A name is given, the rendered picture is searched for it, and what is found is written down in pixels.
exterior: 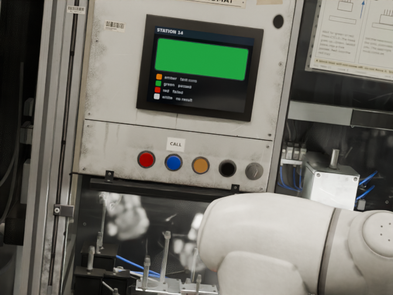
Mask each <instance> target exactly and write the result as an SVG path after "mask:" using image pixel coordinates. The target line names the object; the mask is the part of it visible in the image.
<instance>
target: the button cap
mask: <svg viewBox="0 0 393 295"><path fill-rule="evenodd" d="M180 164H181V162H180V159H179V158H178V157H176V156H171V157H169V158H168V160H167V166H168V167H169V168H170V169H171V170H175V169H178V168H179V167H180Z"/></svg>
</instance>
